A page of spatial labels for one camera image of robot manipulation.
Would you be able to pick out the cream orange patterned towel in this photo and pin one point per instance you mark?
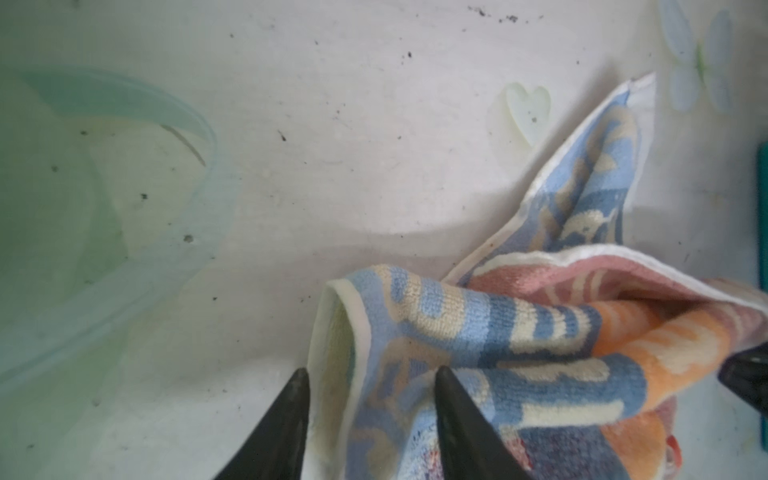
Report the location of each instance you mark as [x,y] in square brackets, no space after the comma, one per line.
[572,345]

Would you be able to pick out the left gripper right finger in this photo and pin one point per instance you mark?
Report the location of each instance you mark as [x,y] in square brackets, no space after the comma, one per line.
[469,446]

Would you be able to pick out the teal plastic basket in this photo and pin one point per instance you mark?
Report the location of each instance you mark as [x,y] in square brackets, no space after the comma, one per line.
[761,177]

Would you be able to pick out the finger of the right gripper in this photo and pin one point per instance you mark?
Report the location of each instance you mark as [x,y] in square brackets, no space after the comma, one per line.
[745,375]

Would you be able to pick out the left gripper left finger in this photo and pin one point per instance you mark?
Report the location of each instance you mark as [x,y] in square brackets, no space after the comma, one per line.
[275,448]

